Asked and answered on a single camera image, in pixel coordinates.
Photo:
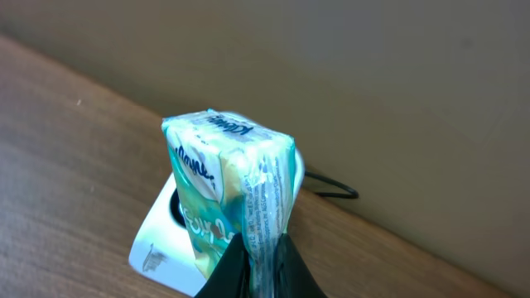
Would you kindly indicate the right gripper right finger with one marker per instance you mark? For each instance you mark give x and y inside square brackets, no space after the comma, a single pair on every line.
[292,278]

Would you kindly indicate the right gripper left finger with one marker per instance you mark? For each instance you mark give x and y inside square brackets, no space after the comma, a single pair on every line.
[230,278]

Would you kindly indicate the white barcode scanner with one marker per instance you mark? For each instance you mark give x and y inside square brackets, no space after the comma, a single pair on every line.
[162,249]

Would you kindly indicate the teal tissue pack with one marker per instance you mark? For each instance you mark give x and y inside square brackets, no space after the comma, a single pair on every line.
[232,177]

